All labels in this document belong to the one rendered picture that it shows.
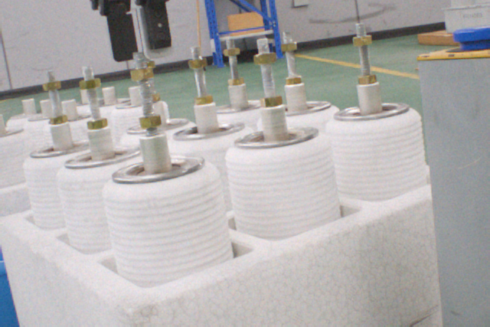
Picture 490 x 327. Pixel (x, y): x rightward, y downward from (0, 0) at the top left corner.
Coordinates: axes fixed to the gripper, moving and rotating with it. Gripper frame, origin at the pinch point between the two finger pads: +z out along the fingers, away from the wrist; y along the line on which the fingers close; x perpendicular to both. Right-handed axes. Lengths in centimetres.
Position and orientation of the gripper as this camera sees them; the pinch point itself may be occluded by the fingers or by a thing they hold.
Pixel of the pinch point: (138, 42)
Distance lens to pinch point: 52.7
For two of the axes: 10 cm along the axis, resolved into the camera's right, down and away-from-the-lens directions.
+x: 8.4, -2.2, 4.9
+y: 5.1, 0.8, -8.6
